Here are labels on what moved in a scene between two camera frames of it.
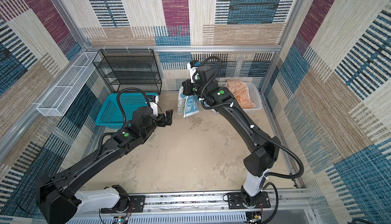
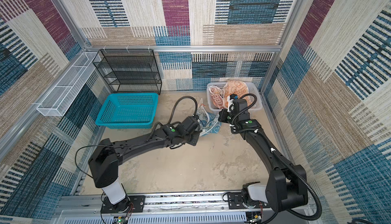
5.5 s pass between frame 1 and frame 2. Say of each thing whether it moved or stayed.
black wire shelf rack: stayed
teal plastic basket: stayed
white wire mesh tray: stayed
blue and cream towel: moved
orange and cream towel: stayed
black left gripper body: moved
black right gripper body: moved
